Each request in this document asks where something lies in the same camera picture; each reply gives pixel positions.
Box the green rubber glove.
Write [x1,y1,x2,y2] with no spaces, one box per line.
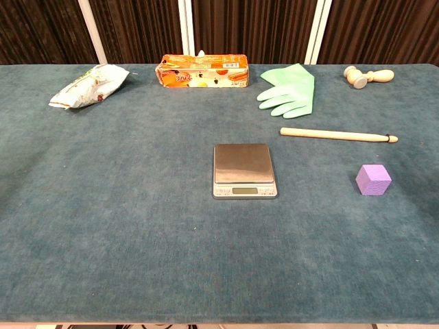
[256,62,316,119]

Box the white crumpled snack bag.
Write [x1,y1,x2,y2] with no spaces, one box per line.
[48,63,130,110]

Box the purple cube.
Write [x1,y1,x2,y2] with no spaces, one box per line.
[355,164,392,196]

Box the orange biscuit box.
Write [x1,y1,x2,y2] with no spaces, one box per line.
[154,50,250,88]

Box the white vertical frame post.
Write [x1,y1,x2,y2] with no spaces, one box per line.
[77,0,108,65]
[304,0,333,65]
[177,0,196,56]

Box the teal table cloth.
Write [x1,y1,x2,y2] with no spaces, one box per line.
[0,62,439,325]

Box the wooden rolling pin stick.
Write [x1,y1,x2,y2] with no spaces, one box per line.
[279,127,399,143]

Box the small wooden mallet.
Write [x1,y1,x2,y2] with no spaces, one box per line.
[343,65,395,90]

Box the silver digital kitchen scale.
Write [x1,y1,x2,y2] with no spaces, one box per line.
[212,143,279,200]

